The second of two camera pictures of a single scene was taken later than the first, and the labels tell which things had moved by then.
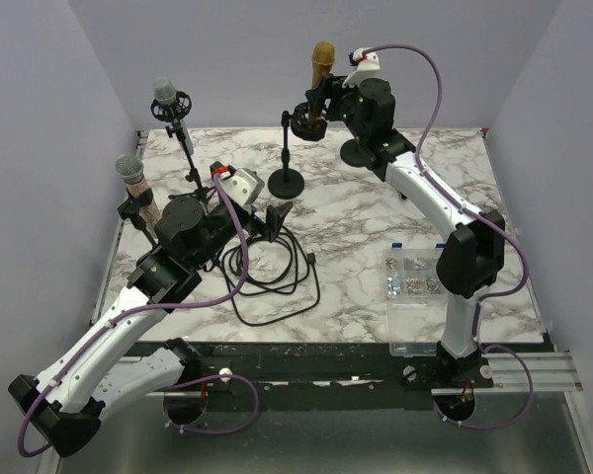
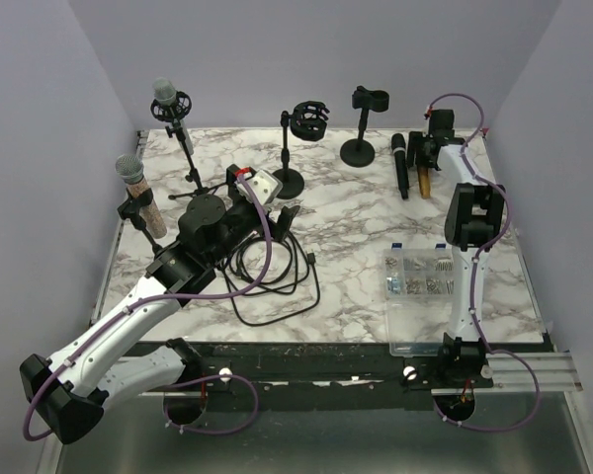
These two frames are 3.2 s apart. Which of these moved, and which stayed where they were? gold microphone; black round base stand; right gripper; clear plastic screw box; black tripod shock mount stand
Moved: gold microphone; right gripper
Stayed: black round base stand; clear plastic screw box; black tripod shock mount stand
